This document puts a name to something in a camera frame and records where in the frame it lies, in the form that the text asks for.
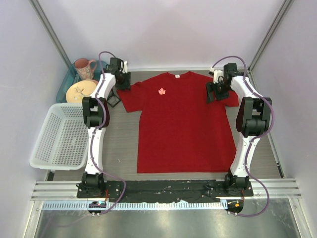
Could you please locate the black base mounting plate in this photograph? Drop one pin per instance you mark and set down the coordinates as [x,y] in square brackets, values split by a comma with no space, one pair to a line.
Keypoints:
[161,191]

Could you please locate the aluminium extrusion rail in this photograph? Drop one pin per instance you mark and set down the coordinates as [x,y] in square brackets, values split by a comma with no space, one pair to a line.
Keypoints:
[67,190]

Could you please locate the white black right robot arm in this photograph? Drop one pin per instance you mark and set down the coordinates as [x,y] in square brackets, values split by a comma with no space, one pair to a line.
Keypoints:
[253,121]

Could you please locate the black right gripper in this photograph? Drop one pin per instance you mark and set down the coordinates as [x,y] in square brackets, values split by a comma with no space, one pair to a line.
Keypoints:
[210,87]

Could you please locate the teal plastic tray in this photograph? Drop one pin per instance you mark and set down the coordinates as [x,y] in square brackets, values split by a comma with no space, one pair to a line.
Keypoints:
[73,77]

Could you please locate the yellow floral plate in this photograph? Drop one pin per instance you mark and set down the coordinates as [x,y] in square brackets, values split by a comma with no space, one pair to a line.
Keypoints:
[79,90]

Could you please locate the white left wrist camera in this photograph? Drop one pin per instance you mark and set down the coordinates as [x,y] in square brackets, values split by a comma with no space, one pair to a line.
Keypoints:
[125,67]

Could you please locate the pink floral mug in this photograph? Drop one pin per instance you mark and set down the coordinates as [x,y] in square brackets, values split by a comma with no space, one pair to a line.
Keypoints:
[85,68]

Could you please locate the white slotted cable duct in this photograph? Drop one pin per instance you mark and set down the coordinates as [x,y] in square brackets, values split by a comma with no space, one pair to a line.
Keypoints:
[96,205]

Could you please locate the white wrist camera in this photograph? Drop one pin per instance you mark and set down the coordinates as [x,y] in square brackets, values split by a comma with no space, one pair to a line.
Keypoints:
[125,67]
[217,75]

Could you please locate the right aluminium corner post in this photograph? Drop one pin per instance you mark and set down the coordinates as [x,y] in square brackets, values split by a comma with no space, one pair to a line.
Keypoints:
[286,4]

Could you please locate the left aluminium corner post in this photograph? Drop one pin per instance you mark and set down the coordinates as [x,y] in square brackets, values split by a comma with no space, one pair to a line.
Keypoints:
[50,31]

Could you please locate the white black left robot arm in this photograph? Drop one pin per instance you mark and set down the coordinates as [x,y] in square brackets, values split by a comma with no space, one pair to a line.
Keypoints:
[96,119]

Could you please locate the red t-shirt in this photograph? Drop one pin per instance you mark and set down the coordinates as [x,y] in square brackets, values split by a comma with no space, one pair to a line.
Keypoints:
[179,132]

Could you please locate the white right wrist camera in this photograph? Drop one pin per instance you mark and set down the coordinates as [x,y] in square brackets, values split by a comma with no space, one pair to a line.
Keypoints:
[217,75]

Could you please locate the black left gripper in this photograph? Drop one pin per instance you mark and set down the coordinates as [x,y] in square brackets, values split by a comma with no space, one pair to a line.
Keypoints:
[127,85]

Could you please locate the red gold maple leaf brooch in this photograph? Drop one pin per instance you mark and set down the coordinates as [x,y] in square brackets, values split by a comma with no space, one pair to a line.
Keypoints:
[161,91]

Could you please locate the black box with red brooch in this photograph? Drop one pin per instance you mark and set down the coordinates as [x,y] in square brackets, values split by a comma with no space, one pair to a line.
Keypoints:
[113,100]

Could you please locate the white perforated plastic basket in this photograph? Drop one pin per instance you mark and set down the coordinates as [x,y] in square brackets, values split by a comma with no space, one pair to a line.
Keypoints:
[62,143]

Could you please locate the aluminium corner post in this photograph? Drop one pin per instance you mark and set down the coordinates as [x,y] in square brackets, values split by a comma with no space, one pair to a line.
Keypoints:
[50,31]
[286,4]

